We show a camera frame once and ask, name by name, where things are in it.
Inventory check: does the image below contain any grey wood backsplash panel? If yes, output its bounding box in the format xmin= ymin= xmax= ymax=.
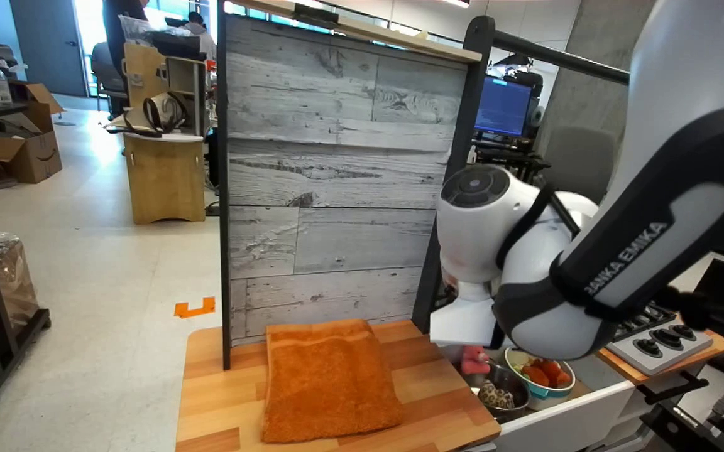
xmin=218 ymin=14 xmax=467 ymax=363

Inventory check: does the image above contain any orange floor bracket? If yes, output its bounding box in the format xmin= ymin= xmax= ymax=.
xmin=174 ymin=296 xmax=215 ymax=318

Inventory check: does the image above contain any white teal-rimmed pot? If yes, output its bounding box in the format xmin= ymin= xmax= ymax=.
xmin=502 ymin=350 xmax=576 ymax=400

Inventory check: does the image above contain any wooden stool cabinet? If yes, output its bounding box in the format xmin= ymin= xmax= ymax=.
xmin=125 ymin=132 xmax=207 ymax=223

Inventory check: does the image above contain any orange towel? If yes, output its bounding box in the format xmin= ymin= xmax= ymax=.
xmin=262 ymin=318 xmax=404 ymax=445

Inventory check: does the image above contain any grey office chair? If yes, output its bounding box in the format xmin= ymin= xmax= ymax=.
xmin=536 ymin=125 xmax=615 ymax=200

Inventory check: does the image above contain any blue monitor screen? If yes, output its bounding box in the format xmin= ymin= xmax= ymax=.
xmin=476 ymin=77 xmax=530 ymax=137

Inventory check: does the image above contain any pink plush toy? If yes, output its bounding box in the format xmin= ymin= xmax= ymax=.
xmin=461 ymin=347 xmax=489 ymax=376

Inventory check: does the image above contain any cardboard box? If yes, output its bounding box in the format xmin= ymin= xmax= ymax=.
xmin=0 ymin=82 xmax=63 ymax=184

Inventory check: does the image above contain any white sink unit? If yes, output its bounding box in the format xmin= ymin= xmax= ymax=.
xmin=463 ymin=350 xmax=633 ymax=452

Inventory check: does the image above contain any black frame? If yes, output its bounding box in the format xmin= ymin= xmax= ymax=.
xmin=411 ymin=14 xmax=628 ymax=333

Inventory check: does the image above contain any toy stove top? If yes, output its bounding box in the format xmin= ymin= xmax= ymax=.
xmin=608 ymin=304 xmax=713 ymax=376

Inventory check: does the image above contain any steel pot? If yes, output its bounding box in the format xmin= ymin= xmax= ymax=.
xmin=473 ymin=363 xmax=527 ymax=420

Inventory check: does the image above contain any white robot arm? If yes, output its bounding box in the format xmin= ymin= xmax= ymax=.
xmin=427 ymin=0 xmax=724 ymax=360

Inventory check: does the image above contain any patterned small cloth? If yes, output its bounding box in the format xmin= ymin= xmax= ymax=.
xmin=477 ymin=381 xmax=515 ymax=412

